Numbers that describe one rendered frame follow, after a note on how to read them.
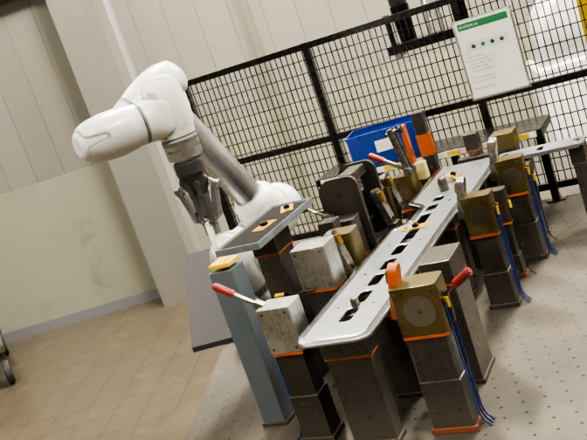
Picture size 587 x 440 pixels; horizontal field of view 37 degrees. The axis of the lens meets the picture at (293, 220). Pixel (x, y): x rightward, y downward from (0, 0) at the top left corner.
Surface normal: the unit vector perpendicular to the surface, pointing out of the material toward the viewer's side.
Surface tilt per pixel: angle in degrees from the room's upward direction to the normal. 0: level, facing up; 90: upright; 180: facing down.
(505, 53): 90
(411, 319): 90
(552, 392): 0
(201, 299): 42
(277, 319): 90
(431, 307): 90
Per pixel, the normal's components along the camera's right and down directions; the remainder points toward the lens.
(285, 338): -0.39, 0.34
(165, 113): 0.35, 0.09
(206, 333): -0.31, -0.51
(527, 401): -0.32, -0.92
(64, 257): -0.08, 0.26
